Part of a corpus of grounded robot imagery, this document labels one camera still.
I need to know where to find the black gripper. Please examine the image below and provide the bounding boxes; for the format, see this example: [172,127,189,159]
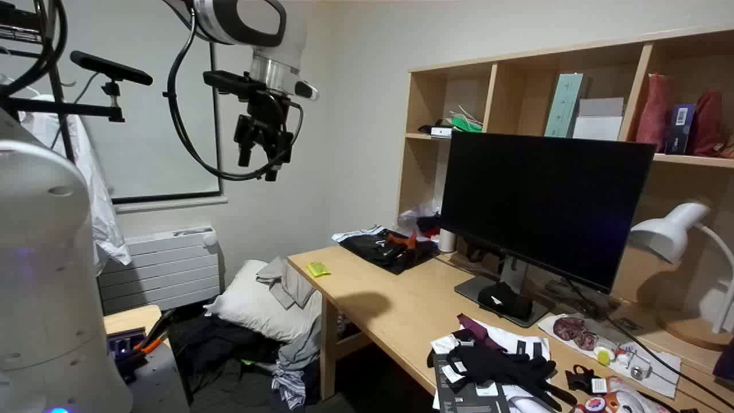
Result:
[232,89,297,185]

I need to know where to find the light wooden desk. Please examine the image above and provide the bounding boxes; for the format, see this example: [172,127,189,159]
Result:
[287,242,734,413]

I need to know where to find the white desk lamp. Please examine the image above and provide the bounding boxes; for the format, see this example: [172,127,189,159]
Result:
[625,201,734,352]

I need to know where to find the black framed whiteboard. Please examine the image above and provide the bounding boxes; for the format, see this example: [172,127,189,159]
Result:
[100,38,226,206]

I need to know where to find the grey cloth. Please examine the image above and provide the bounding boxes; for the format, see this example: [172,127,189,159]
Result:
[255,256,319,312]

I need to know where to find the white pillow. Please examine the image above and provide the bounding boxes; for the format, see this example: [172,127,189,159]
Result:
[202,257,324,345]

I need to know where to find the black plastic bag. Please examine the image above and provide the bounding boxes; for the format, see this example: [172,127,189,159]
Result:
[340,228,443,279]

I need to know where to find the white hanging cloth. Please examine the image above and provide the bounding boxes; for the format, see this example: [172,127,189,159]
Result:
[19,104,132,275]

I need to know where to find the dark clothes heap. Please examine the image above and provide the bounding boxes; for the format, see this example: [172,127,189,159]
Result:
[165,303,281,385]

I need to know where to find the green plastic object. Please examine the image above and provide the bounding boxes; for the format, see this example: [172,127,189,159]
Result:
[445,105,485,139]

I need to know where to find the small wooden side table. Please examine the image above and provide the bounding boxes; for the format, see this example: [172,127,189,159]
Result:
[100,303,172,385]

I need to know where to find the crumpled clothes pile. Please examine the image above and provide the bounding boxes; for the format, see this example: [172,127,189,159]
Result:
[267,311,324,413]

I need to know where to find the wooden shelf unit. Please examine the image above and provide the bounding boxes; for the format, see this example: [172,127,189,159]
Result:
[397,31,734,339]

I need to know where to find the purple flat object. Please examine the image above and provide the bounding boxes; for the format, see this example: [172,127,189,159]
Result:
[453,312,508,355]

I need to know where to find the black computer monitor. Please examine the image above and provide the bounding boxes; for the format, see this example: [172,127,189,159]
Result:
[439,132,657,331]

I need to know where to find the white paper sheets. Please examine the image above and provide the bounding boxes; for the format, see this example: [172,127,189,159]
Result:
[426,320,554,413]

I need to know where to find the teal flat box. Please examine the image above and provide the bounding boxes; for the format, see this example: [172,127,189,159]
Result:
[540,72,586,141]

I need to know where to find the white flat box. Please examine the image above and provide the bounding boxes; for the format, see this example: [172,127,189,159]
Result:
[570,95,628,143]

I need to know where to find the sticker sheet with red circle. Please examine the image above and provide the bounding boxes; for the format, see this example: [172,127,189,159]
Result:
[537,311,684,402]

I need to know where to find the small black clip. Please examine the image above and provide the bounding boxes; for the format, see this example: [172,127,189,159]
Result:
[563,362,610,398]

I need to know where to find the red pouch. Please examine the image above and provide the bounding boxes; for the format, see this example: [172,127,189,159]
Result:
[633,72,677,151]

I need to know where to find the dark blue small box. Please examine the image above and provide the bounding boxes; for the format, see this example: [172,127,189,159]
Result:
[661,101,700,156]

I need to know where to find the dark red bag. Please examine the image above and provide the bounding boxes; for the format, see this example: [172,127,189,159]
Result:
[690,89,726,159]

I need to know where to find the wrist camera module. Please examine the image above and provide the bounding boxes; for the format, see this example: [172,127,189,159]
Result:
[202,70,321,104]

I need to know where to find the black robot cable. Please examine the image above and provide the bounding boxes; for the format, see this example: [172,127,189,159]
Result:
[163,18,304,185]

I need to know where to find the white wall radiator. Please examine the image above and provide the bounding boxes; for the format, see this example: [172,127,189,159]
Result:
[97,224,225,316]

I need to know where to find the black camera bar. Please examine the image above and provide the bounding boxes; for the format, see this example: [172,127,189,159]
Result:
[68,49,156,89]

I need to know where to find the black camera stand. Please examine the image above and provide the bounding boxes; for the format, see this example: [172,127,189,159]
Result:
[0,0,128,168]

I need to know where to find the black lamp cable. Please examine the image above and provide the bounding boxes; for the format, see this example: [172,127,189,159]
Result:
[562,280,734,413]

